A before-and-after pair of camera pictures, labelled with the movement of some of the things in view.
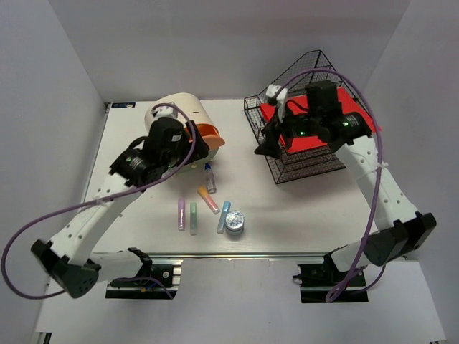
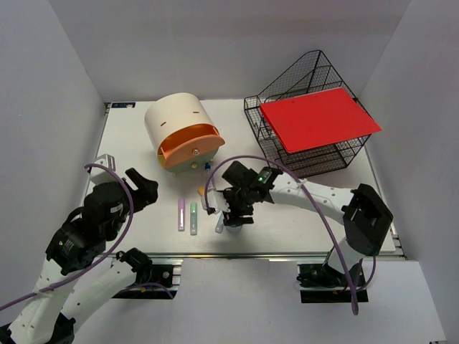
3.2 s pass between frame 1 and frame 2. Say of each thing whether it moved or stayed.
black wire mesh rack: stayed
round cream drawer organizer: stayed
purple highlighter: stayed
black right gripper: moved
